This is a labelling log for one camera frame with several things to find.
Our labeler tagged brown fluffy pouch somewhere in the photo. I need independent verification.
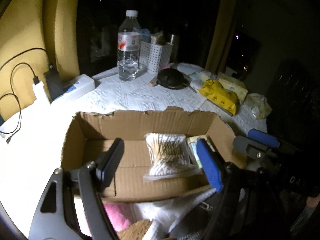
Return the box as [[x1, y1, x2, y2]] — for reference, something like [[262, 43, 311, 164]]
[[117, 219, 152, 240]]

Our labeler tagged crumpled plastic bag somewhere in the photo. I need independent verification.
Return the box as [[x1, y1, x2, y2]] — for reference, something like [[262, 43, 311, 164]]
[[244, 93, 272, 120]]

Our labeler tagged white power bank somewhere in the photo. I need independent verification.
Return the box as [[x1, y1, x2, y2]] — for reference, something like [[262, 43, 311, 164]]
[[33, 81, 50, 106]]

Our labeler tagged pink fluffy pouch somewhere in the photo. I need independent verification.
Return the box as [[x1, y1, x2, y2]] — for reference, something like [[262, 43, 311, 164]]
[[104, 203, 132, 232]]

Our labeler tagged white lace tablecloth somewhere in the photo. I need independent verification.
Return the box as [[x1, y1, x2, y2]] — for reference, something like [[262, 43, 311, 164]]
[[1, 73, 267, 236]]

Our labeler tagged black charger block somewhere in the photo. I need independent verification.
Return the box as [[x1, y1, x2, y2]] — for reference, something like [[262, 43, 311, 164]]
[[44, 68, 64, 101]]

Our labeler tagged metal thermos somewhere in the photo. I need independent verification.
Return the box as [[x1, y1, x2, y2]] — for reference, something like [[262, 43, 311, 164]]
[[170, 34, 178, 63]]

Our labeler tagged small colourful box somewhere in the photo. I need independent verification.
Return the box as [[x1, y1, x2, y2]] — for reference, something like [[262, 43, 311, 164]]
[[186, 135, 215, 168]]

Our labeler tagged pale tissue box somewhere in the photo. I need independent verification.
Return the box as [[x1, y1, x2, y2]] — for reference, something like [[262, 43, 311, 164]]
[[217, 72, 248, 101]]

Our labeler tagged brown cardboard box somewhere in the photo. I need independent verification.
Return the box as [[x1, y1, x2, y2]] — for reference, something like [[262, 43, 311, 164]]
[[61, 108, 246, 202]]

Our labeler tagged white perforated basket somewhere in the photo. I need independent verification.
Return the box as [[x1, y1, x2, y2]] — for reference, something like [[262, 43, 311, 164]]
[[139, 42, 173, 74]]

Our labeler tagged clear water bottle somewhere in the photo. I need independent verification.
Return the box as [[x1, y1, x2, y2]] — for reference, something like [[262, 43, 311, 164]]
[[117, 10, 141, 81]]

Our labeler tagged white towel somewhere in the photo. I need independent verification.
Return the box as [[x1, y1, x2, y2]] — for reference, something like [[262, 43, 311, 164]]
[[130, 189, 216, 239]]

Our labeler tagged cotton swab pack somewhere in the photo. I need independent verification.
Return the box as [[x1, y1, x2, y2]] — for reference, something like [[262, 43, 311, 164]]
[[144, 133, 202, 181]]

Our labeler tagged yellow tissue pack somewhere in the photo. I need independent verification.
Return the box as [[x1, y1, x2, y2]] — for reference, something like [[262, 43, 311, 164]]
[[198, 79, 238, 115]]

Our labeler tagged black charging cable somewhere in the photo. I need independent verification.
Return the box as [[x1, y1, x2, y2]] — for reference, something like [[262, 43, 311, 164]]
[[0, 48, 53, 144]]

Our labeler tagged white blue box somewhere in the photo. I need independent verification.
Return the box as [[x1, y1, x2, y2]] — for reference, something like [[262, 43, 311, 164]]
[[54, 74, 95, 102]]

